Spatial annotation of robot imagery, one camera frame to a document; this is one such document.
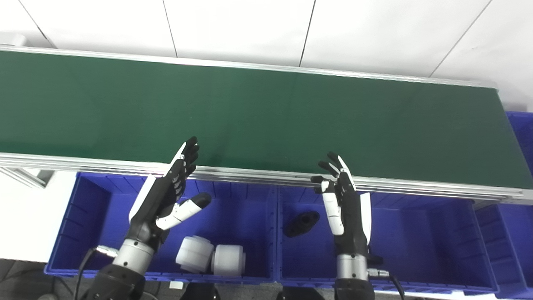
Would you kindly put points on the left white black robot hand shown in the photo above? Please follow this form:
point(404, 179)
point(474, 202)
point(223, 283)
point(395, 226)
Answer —
point(156, 204)

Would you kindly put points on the white cylindrical plastic part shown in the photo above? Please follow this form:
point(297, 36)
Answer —
point(193, 254)
point(229, 260)

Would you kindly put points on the aluminium conveyor support leg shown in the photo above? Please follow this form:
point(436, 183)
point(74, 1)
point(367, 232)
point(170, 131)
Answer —
point(25, 177)

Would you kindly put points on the green conveyor belt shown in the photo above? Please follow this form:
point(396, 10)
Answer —
point(266, 116)
point(258, 175)

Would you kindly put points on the grey conveyor end box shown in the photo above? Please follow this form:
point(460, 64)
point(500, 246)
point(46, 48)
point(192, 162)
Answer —
point(12, 40)

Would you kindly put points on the black robot body part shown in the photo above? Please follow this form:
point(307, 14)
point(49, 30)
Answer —
point(200, 292)
point(300, 293)

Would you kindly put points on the blue plastic bin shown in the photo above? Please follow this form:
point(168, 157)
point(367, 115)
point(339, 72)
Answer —
point(518, 233)
point(420, 241)
point(104, 225)

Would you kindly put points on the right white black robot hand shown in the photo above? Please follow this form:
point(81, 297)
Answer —
point(349, 216)

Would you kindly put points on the black oval flange part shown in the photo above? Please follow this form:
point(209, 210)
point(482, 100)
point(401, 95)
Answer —
point(302, 224)

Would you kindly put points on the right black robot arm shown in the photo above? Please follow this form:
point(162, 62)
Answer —
point(352, 277)

